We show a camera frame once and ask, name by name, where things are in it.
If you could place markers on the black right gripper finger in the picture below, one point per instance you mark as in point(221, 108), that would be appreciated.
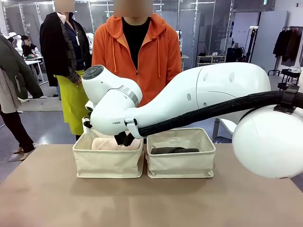
point(129, 140)
point(120, 139)

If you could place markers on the pink towel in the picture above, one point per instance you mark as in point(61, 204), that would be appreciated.
point(104, 144)

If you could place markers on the dark grey towel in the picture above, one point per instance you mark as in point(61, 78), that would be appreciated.
point(175, 150)

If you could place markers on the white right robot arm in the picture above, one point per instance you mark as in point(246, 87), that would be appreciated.
point(201, 94)

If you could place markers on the cream fabric basket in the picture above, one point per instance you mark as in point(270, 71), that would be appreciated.
point(180, 165)
point(106, 163)

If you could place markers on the person in orange hoodie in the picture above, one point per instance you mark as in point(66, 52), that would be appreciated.
point(156, 56)

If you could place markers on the white folding table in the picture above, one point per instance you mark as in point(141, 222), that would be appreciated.
point(226, 126)

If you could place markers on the person in black coat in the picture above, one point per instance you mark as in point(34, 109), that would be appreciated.
point(59, 47)

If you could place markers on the white shoe rack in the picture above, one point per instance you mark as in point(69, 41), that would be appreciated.
point(211, 59)

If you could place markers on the person in dark green jacket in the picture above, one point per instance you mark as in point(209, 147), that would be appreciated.
point(14, 71)

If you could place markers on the seated person in varsity jacket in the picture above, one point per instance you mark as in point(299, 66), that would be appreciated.
point(30, 48)

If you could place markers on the black suitcase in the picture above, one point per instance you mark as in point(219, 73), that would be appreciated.
point(234, 55)

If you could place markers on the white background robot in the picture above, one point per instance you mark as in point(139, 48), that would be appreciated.
point(14, 41)

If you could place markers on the black tripod pole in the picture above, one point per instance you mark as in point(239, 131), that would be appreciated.
point(249, 45)

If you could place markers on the black utility cart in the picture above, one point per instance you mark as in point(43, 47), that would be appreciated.
point(287, 79)

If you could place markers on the clothes rack with dark garments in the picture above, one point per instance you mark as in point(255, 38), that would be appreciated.
point(287, 45)

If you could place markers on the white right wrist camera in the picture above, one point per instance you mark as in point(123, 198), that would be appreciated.
point(89, 107)

